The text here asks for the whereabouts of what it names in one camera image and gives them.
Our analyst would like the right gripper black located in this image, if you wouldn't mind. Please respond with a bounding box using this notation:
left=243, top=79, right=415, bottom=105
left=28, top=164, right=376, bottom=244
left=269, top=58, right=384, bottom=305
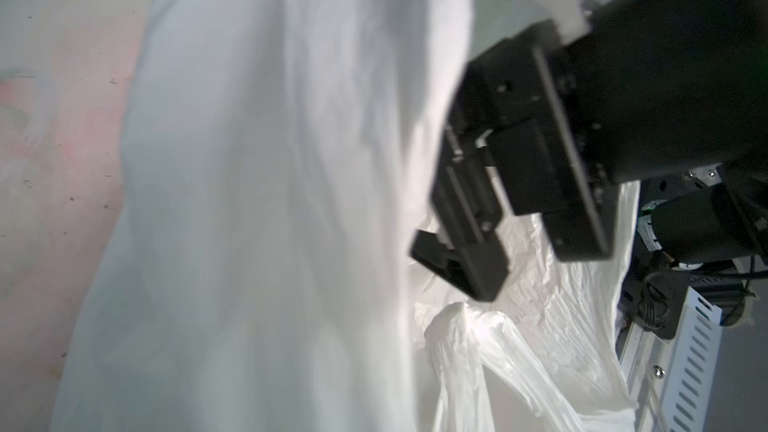
left=410, top=21, right=619, bottom=302

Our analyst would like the white plastic bag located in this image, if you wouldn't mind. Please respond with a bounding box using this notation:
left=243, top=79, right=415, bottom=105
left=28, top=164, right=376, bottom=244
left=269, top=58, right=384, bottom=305
left=51, top=0, right=636, bottom=431

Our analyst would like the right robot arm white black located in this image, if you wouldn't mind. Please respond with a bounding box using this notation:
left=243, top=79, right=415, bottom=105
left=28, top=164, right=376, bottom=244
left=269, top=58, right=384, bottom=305
left=411, top=0, right=767, bottom=302

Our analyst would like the white vented cable duct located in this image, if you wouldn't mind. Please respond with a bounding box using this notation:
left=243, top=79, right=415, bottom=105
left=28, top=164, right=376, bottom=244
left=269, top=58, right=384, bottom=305
left=616, top=288, right=723, bottom=432

